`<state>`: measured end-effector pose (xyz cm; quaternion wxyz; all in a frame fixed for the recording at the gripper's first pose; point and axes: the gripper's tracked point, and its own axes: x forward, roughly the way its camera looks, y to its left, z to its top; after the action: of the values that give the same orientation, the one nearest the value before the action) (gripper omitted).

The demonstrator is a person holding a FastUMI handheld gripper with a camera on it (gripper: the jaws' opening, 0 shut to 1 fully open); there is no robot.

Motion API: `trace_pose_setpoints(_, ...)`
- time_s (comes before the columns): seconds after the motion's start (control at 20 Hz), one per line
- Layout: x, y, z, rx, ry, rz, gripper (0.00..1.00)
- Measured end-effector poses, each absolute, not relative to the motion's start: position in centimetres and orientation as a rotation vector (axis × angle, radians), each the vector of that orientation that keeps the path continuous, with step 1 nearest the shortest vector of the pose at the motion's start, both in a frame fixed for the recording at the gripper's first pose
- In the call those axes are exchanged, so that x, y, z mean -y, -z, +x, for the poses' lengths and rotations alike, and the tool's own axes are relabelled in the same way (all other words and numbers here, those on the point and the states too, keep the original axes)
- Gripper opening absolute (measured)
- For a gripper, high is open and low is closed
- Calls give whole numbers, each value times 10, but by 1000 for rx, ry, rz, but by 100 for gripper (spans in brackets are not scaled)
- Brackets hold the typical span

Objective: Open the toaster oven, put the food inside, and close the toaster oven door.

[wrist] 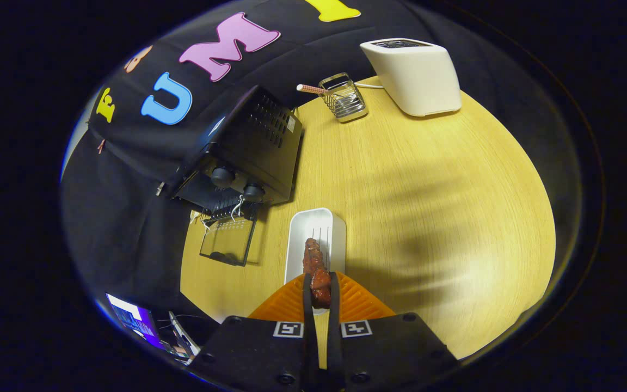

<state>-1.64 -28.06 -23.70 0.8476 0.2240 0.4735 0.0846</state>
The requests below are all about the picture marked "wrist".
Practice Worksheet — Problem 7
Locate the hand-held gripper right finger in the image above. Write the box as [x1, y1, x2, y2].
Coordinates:
[327, 271, 461, 392]

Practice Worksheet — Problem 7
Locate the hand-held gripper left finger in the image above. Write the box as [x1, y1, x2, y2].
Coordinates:
[188, 272, 319, 392]

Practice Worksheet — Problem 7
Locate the red meat piece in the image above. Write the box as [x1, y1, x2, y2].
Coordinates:
[303, 238, 332, 309]

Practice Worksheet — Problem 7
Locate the black toaster oven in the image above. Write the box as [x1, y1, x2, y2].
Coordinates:
[156, 84, 303, 267]

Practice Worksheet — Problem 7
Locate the white bread toaster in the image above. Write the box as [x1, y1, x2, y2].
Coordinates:
[360, 38, 462, 117]

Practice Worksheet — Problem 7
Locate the white rectangular tray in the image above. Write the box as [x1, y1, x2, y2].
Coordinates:
[284, 207, 347, 315]

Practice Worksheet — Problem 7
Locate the lit laptop screen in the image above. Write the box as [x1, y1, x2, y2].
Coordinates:
[106, 293, 162, 349]

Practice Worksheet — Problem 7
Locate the striped paper straw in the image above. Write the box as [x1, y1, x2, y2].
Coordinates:
[296, 84, 358, 101]

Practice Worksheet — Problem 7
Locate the metal wire holder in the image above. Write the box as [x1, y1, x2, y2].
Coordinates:
[319, 72, 368, 123]

